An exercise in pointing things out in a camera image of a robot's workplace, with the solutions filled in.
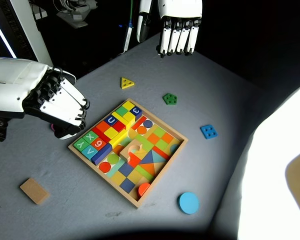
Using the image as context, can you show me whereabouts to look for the green pentagon peg block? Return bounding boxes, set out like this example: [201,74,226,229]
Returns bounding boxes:
[162,93,179,106]

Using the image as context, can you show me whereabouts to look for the green cable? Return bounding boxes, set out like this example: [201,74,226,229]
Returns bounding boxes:
[128,0,135,28]

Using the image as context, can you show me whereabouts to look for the grey table cloth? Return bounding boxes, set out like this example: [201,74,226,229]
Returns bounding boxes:
[0,31,300,240]

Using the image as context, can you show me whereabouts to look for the white frame post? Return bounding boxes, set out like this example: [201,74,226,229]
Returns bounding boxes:
[9,0,54,68]

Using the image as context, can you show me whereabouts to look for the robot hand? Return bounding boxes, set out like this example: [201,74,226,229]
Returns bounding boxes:
[136,0,203,58]
[0,56,91,141]

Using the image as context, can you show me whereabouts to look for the yellow triangle peg block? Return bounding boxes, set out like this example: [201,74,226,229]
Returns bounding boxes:
[120,76,136,90]

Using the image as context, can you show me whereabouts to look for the blue number tag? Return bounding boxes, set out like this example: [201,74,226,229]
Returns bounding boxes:
[129,106,143,121]

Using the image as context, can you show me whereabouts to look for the white light strip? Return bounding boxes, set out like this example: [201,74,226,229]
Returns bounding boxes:
[0,11,18,60]

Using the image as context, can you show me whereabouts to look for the white machine part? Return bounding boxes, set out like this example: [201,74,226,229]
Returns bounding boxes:
[53,0,98,30]

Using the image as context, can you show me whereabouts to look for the tan rectangular wooden block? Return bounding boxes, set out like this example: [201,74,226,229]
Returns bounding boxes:
[19,177,51,206]

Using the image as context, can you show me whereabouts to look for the light blue disc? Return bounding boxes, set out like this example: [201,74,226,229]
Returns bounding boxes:
[177,191,200,215]

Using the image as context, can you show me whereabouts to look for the white cable connector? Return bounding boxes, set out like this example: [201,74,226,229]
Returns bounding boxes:
[120,24,134,55]

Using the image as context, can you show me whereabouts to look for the blue square peg block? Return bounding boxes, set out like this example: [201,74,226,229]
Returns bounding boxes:
[199,124,219,140]

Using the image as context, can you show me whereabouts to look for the wooden block tray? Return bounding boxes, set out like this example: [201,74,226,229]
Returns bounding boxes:
[67,97,190,209]

